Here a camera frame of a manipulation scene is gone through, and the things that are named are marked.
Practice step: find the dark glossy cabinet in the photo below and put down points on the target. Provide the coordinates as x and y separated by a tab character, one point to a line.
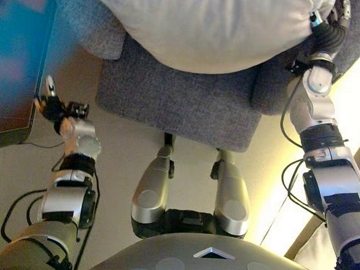
12	52

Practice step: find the grey fabric sofa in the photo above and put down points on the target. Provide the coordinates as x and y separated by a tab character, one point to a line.
176	104

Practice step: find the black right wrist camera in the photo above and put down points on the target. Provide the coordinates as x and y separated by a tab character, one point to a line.
294	67

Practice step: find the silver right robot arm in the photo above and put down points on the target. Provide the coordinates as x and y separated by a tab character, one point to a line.
317	110

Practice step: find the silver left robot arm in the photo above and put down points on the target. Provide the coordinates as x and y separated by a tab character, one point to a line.
67	201

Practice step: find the white fringed cushion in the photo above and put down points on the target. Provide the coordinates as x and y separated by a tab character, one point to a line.
200	25

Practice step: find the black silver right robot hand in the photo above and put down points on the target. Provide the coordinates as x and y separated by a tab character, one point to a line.
327	37

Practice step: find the grey robot torso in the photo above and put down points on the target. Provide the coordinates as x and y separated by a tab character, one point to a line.
208	266

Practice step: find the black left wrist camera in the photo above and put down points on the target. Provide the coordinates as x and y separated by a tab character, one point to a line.
76	108

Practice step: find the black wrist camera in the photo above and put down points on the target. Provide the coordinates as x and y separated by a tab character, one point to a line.
294	67
76	108

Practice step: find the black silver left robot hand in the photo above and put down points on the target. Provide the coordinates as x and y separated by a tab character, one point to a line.
53	109

